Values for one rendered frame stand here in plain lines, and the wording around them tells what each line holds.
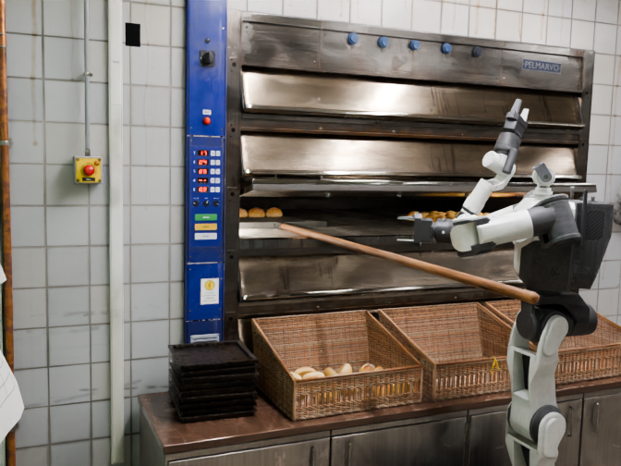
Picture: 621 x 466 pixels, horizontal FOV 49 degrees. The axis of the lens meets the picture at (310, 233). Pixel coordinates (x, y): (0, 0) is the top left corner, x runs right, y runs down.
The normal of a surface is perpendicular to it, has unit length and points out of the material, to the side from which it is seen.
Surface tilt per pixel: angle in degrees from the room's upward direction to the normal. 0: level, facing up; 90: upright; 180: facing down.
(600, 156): 90
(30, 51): 90
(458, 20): 90
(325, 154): 71
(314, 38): 90
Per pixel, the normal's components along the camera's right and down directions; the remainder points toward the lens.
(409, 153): 0.38, -0.24
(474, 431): 0.41, 0.11
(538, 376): 0.44, 0.51
